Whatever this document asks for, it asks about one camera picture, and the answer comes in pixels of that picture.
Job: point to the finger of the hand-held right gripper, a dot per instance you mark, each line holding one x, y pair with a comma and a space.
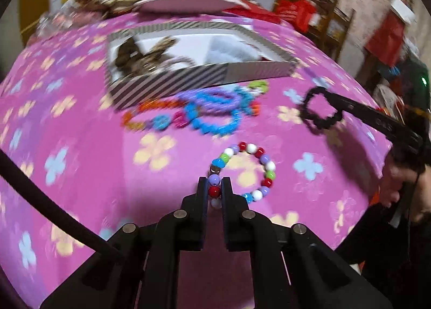
380, 120

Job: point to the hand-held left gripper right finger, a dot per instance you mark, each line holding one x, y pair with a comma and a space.
227, 221

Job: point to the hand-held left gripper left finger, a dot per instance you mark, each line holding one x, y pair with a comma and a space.
201, 214

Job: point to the striped cardboard box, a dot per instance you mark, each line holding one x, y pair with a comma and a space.
202, 73

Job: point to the person's right forearm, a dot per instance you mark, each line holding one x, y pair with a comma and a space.
380, 248

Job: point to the person's right hand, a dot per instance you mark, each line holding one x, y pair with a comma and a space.
395, 181

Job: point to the red hanging cloth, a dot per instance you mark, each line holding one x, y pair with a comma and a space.
385, 39

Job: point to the pink floral bedsheet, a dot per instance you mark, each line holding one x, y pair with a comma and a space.
141, 174

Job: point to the white box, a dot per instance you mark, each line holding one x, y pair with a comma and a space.
402, 9

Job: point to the wooden chair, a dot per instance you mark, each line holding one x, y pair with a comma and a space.
331, 26

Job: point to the red shopping bag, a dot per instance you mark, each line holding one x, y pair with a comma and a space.
296, 12

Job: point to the red frilled cushion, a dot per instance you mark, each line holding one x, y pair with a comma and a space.
252, 12

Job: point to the brown bow hair clip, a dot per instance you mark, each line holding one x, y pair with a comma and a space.
134, 54

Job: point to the pink pillow with white edge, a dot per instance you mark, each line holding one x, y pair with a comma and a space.
192, 1

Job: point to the clear plastic bag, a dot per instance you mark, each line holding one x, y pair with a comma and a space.
57, 22

